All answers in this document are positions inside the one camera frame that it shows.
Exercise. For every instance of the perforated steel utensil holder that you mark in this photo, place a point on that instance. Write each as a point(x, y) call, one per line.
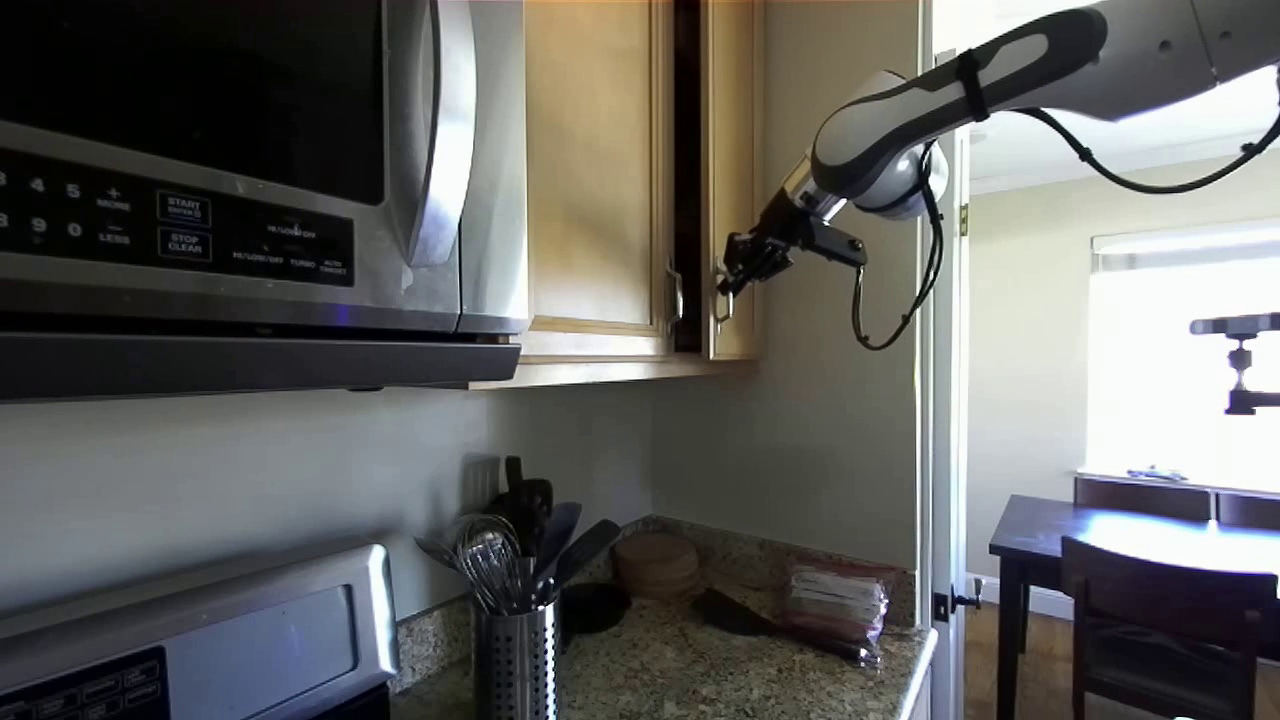
point(521, 664)

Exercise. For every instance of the black camera on stand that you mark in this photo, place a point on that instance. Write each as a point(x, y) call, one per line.
point(1242, 361)

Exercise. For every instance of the dark dining table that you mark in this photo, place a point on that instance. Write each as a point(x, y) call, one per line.
point(1134, 529)

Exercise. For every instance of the bright window with blind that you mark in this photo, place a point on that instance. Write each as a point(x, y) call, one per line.
point(1185, 374)

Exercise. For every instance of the black serving spoon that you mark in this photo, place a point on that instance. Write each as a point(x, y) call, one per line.
point(587, 550)

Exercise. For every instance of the dark wooden chair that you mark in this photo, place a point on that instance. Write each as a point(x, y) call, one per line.
point(1250, 510)
point(1141, 498)
point(1160, 624)

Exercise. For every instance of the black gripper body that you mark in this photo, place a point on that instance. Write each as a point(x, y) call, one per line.
point(790, 224)

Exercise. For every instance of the black kitchen utensil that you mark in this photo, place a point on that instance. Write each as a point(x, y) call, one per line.
point(524, 498)

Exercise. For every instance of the white door frame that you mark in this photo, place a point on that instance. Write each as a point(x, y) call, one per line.
point(946, 465)

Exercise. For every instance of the dark nylon spatula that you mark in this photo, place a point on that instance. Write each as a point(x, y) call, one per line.
point(553, 547)

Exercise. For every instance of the stainless steel stove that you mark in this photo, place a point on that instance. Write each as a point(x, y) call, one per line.
point(240, 644)

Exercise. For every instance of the wooden wall cabinet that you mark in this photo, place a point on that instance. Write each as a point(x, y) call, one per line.
point(600, 359)

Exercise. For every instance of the black door latch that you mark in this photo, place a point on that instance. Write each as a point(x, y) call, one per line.
point(952, 607)

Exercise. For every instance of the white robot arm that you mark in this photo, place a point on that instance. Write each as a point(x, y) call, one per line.
point(1064, 57)

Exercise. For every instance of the stainless steel microwave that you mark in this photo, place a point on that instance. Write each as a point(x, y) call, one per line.
point(240, 162)

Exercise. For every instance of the pink plastic package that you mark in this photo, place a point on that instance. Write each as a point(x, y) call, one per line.
point(837, 612)

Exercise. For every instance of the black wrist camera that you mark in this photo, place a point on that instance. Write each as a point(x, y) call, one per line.
point(837, 247)

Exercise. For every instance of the round wooden lid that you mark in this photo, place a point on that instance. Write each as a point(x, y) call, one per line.
point(657, 567)

